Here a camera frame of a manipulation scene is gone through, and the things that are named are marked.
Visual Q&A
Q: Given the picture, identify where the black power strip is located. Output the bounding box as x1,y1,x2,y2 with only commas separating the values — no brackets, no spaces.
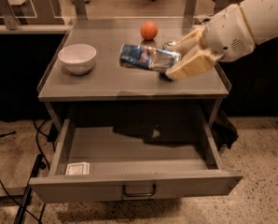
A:
13,154,46,224

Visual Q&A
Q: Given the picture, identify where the white ceramic bowl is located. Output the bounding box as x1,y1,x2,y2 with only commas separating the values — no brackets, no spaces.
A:
58,44,97,75

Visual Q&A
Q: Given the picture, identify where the white card in drawer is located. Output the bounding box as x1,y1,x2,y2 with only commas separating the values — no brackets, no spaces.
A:
65,162,90,175

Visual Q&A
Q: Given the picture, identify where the black drawer handle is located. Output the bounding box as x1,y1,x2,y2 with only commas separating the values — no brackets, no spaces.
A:
122,184,157,198

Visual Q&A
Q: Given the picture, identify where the left background lab bench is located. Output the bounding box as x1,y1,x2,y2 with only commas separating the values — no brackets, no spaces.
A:
0,0,64,25

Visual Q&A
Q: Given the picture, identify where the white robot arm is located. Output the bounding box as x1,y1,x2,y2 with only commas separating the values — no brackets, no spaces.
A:
165,0,278,80

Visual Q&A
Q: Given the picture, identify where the orange fruit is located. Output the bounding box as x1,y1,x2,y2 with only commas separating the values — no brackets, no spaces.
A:
140,21,158,40

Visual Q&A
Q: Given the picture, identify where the open grey top drawer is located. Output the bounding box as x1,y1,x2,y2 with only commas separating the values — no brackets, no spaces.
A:
31,119,243,203

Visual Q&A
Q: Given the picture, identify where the black floor cable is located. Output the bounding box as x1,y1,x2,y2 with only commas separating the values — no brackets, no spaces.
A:
0,119,53,224

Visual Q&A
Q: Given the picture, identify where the blue pepsi can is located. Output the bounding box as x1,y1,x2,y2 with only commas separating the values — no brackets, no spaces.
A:
159,41,176,82

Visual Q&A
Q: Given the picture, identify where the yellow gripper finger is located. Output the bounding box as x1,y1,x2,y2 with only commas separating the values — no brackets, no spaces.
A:
171,28,203,56
165,45,223,80

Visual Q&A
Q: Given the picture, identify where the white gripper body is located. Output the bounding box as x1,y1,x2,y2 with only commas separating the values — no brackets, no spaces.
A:
202,5,256,63

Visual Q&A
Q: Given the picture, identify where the grey metal cabinet table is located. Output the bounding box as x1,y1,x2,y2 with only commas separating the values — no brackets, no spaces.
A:
36,17,232,133

